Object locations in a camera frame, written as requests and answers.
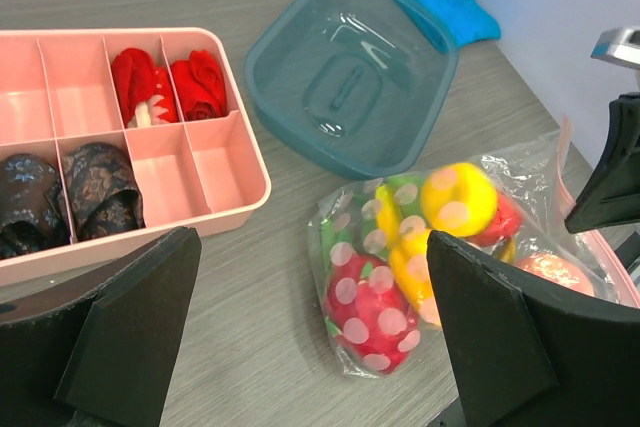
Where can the yellow bell pepper toy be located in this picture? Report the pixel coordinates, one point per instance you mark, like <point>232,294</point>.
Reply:
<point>459,199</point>

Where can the clear pink zip top bag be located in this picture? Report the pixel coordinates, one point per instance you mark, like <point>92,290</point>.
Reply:
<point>530,174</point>

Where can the pink dragon fruit toy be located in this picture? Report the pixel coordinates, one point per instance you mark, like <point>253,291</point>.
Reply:
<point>368,315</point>

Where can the red fabric item left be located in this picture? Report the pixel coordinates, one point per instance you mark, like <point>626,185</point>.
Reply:
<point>143,89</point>

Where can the red fabric item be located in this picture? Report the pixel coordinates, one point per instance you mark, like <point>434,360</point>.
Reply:
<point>143,89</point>
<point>200,86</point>

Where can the pink divided organizer box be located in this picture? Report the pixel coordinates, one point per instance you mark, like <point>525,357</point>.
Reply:
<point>57,94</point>

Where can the red fabric item right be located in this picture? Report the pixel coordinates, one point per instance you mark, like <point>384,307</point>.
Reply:
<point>200,86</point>

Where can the dark rolled sock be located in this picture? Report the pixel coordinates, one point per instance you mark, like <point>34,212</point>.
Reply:
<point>32,219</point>
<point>103,194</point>

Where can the yellow banana bunch toy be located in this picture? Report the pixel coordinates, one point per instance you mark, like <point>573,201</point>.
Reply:
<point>406,241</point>

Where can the red strawberry toy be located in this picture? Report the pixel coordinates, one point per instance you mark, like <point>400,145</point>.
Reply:
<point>505,223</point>

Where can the pink peach toy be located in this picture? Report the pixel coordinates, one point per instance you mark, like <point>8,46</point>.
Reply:
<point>557,270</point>

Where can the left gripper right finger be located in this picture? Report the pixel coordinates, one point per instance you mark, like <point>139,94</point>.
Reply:
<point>528,352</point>

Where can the dark rolled sock middle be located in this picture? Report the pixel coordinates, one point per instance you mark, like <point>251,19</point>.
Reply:
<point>32,219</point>

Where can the teal plastic fruit tray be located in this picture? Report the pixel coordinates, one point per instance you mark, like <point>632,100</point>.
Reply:
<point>355,86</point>

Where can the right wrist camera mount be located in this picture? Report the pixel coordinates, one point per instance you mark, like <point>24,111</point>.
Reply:
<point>619,46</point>

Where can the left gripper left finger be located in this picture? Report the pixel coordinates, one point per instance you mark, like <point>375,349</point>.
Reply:
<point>101,346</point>

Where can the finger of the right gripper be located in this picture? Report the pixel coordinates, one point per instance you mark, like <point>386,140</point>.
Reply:
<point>611,195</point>

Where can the green cucumber toy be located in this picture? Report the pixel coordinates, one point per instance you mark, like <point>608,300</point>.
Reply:
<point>349,215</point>

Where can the dark rolled sock right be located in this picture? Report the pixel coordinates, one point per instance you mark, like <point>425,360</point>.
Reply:
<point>103,194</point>

